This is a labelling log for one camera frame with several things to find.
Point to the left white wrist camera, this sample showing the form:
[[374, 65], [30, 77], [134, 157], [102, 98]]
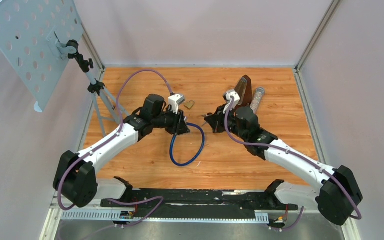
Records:
[[174, 102]]

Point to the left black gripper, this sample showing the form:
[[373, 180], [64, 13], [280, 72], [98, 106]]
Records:
[[179, 126]]

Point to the brown wooden metronome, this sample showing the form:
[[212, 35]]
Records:
[[244, 90]]

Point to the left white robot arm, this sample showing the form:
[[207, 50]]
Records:
[[76, 176]]

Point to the perforated grey music stand plate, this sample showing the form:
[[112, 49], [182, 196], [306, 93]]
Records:
[[36, 37]]

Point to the glittery silver cylinder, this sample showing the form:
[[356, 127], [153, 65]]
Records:
[[257, 98]]

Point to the small brass padlock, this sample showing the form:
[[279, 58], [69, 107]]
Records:
[[189, 104]]

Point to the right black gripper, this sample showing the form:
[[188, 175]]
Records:
[[219, 112]]

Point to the blue cable lock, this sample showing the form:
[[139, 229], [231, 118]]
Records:
[[189, 148]]

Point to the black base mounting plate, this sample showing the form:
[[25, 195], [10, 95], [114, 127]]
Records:
[[204, 203]]

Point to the grey tripod stand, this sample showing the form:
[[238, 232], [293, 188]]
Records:
[[96, 88]]

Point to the black padlock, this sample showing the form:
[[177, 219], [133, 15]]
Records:
[[217, 128]]

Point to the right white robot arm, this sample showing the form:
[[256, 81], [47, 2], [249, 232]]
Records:
[[333, 191]]

